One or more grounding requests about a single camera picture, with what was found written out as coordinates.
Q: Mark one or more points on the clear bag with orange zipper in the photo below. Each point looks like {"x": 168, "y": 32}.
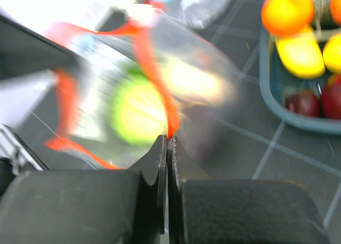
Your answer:
{"x": 150, "y": 77}

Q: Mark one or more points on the orange fruit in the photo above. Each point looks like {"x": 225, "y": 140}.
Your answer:
{"x": 335, "y": 10}
{"x": 286, "y": 17}

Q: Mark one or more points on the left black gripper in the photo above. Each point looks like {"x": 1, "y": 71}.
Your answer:
{"x": 24, "y": 52}

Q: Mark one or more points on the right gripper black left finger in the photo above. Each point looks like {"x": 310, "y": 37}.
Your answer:
{"x": 84, "y": 206}

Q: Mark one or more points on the white radish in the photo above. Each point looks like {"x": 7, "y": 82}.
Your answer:
{"x": 187, "y": 81}

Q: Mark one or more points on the dark red apple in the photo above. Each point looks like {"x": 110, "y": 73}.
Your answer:
{"x": 304, "y": 103}

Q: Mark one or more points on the clear bag with blue zipper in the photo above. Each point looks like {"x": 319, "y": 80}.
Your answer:
{"x": 197, "y": 14}

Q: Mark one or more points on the yellow fruit centre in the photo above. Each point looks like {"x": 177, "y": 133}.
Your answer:
{"x": 332, "y": 54}

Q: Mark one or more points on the long yellow lemon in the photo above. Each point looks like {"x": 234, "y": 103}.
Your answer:
{"x": 301, "y": 56}

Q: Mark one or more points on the grey green melon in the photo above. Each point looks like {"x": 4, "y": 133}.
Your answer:
{"x": 322, "y": 16}

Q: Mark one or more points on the black grid mat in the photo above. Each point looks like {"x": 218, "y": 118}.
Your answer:
{"x": 244, "y": 140}

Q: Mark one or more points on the teal fruit bowl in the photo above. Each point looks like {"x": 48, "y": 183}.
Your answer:
{"x": 276, "y": 82}

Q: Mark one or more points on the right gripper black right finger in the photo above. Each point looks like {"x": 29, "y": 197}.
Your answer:
{"x": 204, "y": 210}

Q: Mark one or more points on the large green cabbage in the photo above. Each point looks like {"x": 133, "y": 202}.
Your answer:
{"x": 137, "y": 112}

